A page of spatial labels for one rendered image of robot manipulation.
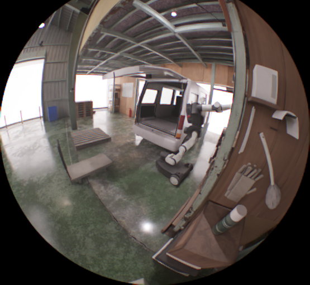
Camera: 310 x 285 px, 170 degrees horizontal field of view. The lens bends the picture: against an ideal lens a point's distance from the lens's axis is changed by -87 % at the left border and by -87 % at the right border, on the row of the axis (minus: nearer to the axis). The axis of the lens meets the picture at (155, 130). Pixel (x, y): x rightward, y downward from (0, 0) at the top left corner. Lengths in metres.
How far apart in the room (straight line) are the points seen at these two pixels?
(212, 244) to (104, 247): 1.13
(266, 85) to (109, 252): 1.68
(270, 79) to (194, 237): 0.70
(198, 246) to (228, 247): 0.17
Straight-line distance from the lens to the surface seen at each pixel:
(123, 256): 1.41
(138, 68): 1.28
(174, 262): 0.93
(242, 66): 0.49
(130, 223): 1.48
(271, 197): 0.56
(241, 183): 0.56
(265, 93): 0.43
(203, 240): 0.60
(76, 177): 1.85
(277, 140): 0.55
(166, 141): 2.24
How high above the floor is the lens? 1.40
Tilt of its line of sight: 19 degrees down
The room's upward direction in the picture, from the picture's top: 6 degrees clockwise
